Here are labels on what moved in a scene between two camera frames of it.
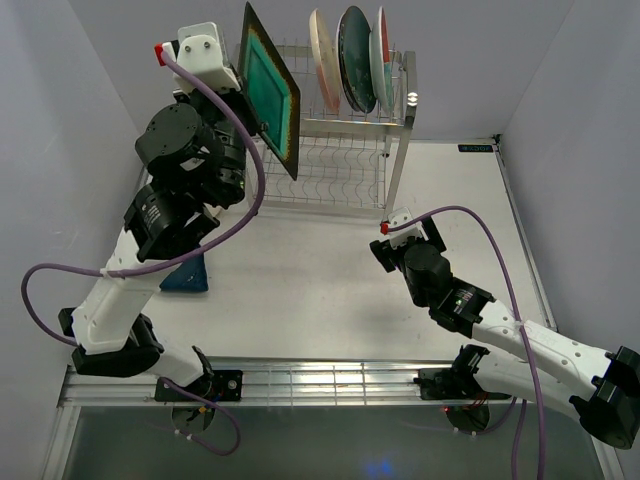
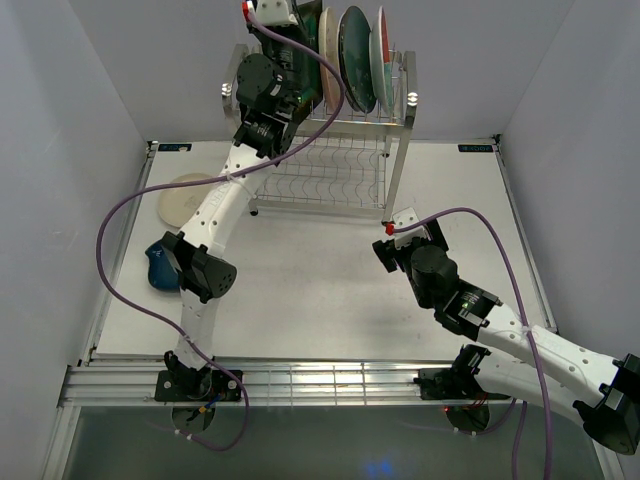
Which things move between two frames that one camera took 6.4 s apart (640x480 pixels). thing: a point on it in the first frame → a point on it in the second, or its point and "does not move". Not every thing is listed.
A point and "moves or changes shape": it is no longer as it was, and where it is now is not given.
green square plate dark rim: x=271 y=90 moves or changes shape
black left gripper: x=236 y=98 → x=296 y=31
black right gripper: x=389 y=256 does not move
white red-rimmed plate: x=380 y=63 does not move
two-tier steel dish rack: x=348 y=158 does not move
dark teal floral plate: x=353 y=44 does not move
